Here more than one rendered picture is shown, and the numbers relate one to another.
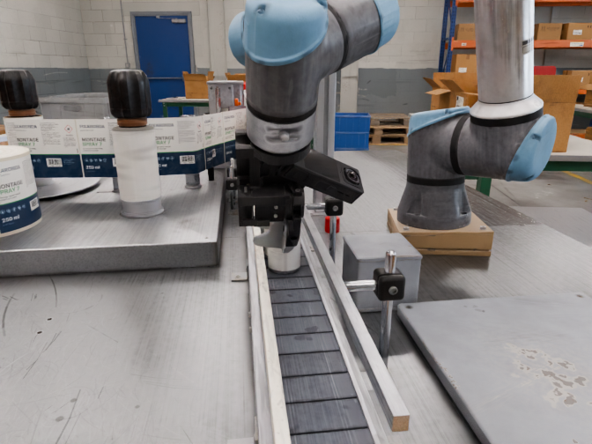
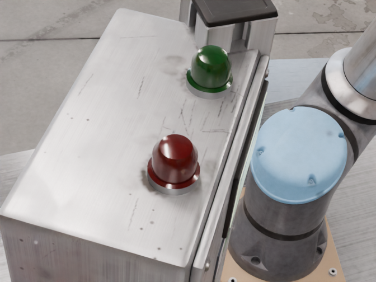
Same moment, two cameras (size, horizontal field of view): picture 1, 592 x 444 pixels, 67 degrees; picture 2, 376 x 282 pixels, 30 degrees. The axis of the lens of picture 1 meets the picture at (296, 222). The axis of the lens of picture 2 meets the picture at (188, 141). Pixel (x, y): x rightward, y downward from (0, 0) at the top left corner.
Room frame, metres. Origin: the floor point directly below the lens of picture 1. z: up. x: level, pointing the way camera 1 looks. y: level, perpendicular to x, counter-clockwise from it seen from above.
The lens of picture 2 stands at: (1.23, 0.25, 1.74)
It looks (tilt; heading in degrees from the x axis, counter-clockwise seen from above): 48 degrees down; 253
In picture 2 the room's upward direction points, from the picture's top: 7 degrees clockwise
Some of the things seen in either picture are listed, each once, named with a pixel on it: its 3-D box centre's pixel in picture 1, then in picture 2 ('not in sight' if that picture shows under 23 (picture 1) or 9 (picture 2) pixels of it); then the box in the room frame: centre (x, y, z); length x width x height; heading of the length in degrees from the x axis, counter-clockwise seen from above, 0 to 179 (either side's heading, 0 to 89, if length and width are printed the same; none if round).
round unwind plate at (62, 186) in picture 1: (36, 186); not in sight; (1.15, 0.69, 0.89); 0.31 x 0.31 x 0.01
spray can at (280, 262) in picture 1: (284, 205); not in sight; (0.65, 0.02, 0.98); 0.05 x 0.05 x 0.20
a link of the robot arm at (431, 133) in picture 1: (440, 140); (296, 167); (0.91, -0.29, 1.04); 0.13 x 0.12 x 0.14; 43
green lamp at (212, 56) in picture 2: not in sight; (210, 67); (1.14, -0.02, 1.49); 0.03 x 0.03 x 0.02
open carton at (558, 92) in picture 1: (531, 111); not in sight; (2.43, -1.25, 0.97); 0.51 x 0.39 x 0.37; 91
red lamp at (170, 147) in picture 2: not in sight; (174, 159); (1.17, 0.04, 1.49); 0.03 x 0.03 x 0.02
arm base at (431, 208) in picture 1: (433, 196); (280, 219); (0.91, -0.29, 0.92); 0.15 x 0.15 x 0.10
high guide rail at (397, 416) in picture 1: (297, 201); not in sight; (0.77, 0.00, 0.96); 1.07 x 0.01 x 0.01; 7
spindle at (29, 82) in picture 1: (25, 129); not in sight; (1.15, 0.69, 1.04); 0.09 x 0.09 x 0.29
